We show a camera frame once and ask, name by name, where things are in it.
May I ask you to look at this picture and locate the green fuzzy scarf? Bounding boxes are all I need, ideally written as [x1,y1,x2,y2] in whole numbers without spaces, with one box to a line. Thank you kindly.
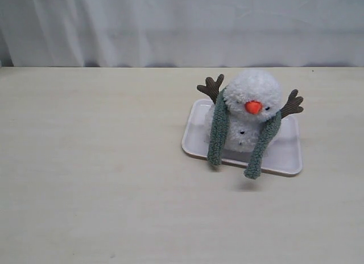
[206,86,283,179]

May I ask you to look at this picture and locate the white plush snowman toy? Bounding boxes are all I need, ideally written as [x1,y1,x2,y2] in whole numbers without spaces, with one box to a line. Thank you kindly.
[197,69,304,152]

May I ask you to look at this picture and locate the white backdrop curtain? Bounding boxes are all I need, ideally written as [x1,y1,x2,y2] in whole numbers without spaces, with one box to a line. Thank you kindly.
[1,0,363,67]

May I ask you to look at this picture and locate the white plastic tray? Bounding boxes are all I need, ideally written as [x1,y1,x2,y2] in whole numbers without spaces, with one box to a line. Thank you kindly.
[181,99,303,177]

